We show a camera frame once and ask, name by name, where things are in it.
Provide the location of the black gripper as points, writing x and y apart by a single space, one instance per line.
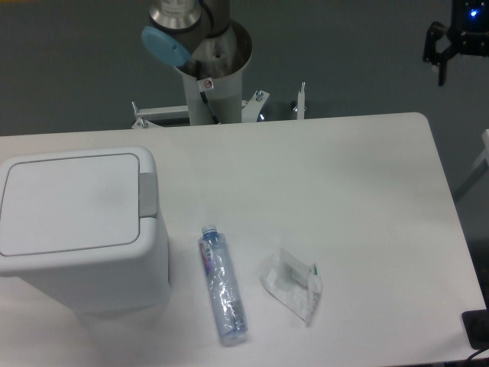
468 35

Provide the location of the grey lid push button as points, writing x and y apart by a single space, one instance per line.
148 195

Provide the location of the white metal frame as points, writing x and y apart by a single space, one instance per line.
478 169

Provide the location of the clear plastic water bottle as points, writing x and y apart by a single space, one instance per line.
224 294

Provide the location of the crumpled white plastic wrapper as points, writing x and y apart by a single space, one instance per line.
295 284

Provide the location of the white trash can lid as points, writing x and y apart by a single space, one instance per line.
61 205

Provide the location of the white plastic trash can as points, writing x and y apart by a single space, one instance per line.
96 280

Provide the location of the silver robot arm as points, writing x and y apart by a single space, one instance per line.
201 40

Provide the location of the black device at table edge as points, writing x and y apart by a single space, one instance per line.
476 328

